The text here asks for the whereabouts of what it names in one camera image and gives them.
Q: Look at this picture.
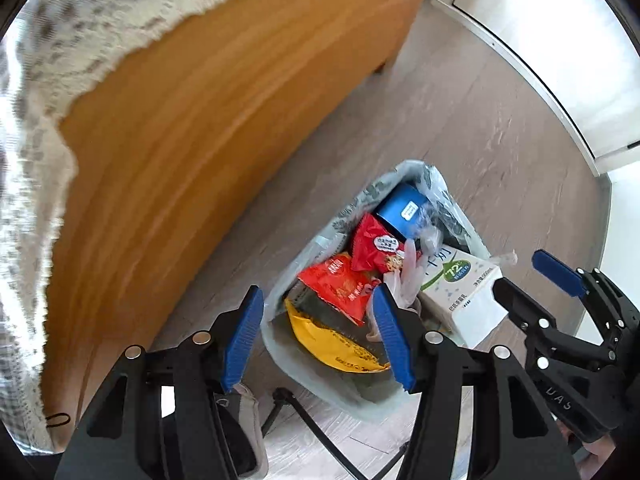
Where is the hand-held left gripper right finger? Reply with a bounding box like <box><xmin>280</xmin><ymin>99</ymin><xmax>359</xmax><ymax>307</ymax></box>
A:
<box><xmin>372</xmin><ymin>285</ymin><xmax>576</xmax><ymax>480</ymax></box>

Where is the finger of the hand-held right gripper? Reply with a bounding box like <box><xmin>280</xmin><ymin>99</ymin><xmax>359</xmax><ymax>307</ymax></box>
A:
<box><xmin>531</xmin><ymin>249</ymin><xmax>588</xmax><ymax>298</ymax></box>
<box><xmin>492</xmin><ymin>276</ymin><xmax>557</xmax><ymax>333</ymax></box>

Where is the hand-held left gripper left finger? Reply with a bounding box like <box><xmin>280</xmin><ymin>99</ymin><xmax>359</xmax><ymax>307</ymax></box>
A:
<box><xmin>54</xmin><ymin>285</ymin><xmax>266</xmax><ymax>480</ymax></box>

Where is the white milk carton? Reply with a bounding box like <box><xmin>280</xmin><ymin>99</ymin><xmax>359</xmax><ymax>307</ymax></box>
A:
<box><xmin>419</xmin><ymin>245</ymin><xmax>518</xmax><ymax>348</ymax></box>

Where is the clear plastic bag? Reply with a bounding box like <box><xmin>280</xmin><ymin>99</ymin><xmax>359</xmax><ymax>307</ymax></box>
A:
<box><xmin>367</xmin><ymin>205</ymin><xmax>446</xmax><ymax>341</ymax></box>

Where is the yellow snack packet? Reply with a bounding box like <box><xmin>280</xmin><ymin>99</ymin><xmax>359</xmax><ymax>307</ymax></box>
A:
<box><xmin>284</xmin><ymin>299</ymin><xmax>393</xmax><ymax>373</ymax></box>

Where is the red cartoon snack packet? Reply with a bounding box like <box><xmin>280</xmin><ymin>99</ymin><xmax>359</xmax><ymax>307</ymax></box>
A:
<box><xmin>350</xmin><ymin>212</ymin><xmax>407</xmax><ymax>275</ymax></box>

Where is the blue cardboard box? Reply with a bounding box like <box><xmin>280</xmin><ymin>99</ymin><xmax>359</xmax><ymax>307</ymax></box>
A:
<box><xmin>374</xmin><ymin>183</ymin><xmax>431</xmax><ymax>241</ymax></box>

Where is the translucent plastic shopping bag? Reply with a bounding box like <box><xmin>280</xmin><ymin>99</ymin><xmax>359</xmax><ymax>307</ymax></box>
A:
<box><xmin>261</xmin><ymin>159</ymin><xmax>491</xmax><ymax>423</ymax></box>

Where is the person's right hand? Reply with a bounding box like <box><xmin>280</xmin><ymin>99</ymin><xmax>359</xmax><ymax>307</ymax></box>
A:
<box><xmin>557</xmin><ymin>422</ymin><xmax>618</xmax><ymax>468</ymax></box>

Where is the black tripod stand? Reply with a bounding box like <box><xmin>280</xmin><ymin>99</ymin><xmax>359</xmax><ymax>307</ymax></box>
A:
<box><xmin>260</xmin><ymin>387</ymin><xmax>406</xmax><ymax>480</ymax></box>

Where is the white wardrobe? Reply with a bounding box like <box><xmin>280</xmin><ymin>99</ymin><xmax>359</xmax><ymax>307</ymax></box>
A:
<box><xmin>430</xmin><ymin>0</ymin><xmax>640</xmax><ymax>176</ymax></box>

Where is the checked fringed blanket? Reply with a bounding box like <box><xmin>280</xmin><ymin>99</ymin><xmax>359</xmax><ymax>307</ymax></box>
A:
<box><xmin>0</xmin><ymin>0</ymin><xmax>346</xmax><ymax>456</ymax></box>

